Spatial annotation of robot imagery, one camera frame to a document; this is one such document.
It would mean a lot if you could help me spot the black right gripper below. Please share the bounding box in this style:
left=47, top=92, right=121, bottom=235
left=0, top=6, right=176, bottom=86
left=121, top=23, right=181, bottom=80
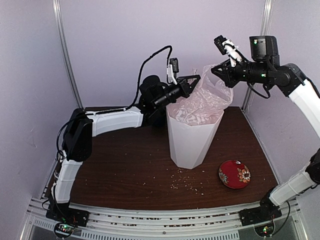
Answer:
left=211, top=57, right=271, bottom=87

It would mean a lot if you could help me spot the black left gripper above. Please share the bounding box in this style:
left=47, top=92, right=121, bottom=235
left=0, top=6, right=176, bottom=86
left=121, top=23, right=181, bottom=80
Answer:
left=154, top=74, right=201, bottom=109

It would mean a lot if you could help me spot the translucent pink plastic bag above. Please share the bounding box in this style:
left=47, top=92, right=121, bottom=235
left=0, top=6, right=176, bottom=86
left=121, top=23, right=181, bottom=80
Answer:
left=166, top=64, right=234, bottom=126

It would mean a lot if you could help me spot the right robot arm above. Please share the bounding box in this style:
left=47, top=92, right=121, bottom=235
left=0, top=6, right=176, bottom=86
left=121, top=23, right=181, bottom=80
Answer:
left=211, top=35, right=320, bottom=226

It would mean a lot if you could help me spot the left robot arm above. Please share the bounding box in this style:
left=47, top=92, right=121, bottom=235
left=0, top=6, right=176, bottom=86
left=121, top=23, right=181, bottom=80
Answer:
left=46, top=74, right=201, bottom=228

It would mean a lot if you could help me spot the white faceted trash bin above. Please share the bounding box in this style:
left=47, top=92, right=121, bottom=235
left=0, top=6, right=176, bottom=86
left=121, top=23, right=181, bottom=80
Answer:
left=166, top=107, right=224, bottom=170

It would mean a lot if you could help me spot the red floral plate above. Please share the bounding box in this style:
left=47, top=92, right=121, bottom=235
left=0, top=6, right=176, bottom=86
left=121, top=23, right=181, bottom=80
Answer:
left=218, top=160, right=251, bottom=190

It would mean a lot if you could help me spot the right base circuit board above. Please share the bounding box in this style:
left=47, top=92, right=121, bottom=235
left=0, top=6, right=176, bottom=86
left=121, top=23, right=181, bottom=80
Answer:
left=254, top=222, right=275, bottom=237

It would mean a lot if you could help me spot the base circuit board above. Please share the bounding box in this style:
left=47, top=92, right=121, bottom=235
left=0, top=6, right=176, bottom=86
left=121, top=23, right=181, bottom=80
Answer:
left=254, top=222, right=275, bottom=237
left=53, top=222, right=75, bottom=238

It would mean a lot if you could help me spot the left base circuit board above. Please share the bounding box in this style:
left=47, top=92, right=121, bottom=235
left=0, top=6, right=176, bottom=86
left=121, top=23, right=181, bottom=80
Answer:
left=53, top=222, right=75, bottom=238

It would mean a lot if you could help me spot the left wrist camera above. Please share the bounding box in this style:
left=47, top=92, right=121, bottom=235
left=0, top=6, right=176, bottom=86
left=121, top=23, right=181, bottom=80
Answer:
left=166, top=58, right=180, bottom=85

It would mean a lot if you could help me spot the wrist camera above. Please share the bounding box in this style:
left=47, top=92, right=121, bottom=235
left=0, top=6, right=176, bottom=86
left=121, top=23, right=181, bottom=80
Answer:
left=166, top=58, right=180, bottom=85
left=213, top=35, right=244, bottom=68

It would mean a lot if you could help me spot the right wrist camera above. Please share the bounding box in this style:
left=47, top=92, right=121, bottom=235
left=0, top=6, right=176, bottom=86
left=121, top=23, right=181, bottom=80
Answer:
left=213, top=35, right=244, bottom=68

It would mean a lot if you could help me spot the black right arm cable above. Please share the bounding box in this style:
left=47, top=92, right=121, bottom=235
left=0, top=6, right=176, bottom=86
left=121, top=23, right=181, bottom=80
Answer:
left=247, top=82, right=272, bottom=100

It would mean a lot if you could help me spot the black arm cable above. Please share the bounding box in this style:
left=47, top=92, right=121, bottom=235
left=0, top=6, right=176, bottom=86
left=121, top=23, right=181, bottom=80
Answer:
left=56, top=45, right=175, bottom=161
left=247, top=82, right=272, bottom=100

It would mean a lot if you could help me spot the aluminium corner post right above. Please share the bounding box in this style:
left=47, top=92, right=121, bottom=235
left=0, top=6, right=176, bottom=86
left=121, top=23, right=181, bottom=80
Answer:
left=241, top=0, right=273, bottom=112

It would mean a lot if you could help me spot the aluminium corner post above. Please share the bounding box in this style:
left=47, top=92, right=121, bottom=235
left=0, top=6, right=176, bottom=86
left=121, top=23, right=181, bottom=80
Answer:
left=241, top=0, right=273, bottom=112
left=52, top=0, right=84, bottom=109

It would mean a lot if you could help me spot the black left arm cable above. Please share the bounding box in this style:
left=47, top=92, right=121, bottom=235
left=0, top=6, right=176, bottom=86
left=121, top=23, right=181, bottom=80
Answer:
left=56, top=45, right=175, bottom=161

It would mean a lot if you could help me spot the aluminium corner post left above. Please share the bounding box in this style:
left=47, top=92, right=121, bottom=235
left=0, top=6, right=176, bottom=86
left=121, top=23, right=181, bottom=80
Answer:
left=52, top=0, right=84, bottom=109

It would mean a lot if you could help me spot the aluminium front rail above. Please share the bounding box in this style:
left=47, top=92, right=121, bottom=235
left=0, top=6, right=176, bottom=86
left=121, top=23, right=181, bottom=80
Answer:
left=18, top=198, right=308, bottom=240

